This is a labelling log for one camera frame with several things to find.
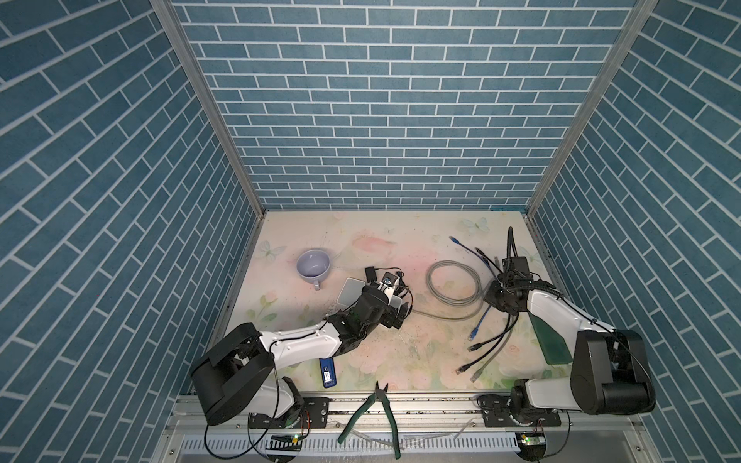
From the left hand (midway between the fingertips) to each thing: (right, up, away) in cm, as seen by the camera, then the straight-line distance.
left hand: (396, 297), depth 85 cm
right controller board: (+35, -35, -11) cm, 51 cm away
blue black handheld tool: (-18, -19, -8) cm, 28 cm away
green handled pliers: (-5, -24, -8) cm, 26 cm away
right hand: (+30, 0, +7) cm, 31 cm away
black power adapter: (-8, +5, +12) cm, 15 cm away
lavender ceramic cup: (-29, +8, +15) cm, 33 cm away
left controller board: (-29, -34, -13) cm, 46 cm away
